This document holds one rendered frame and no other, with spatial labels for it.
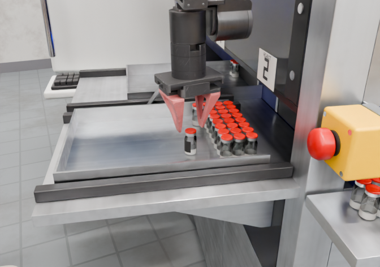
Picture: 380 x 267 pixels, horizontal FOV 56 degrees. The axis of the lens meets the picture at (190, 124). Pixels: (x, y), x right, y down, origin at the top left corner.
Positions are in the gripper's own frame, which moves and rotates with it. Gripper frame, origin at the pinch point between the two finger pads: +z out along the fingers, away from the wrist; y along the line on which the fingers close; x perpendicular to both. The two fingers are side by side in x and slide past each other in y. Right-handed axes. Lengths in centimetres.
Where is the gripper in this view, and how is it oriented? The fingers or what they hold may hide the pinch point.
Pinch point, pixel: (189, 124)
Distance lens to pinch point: 63.0
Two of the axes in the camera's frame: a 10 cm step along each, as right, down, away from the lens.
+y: 9.1, -2.0, 3.6
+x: -4.1, -3.9, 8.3
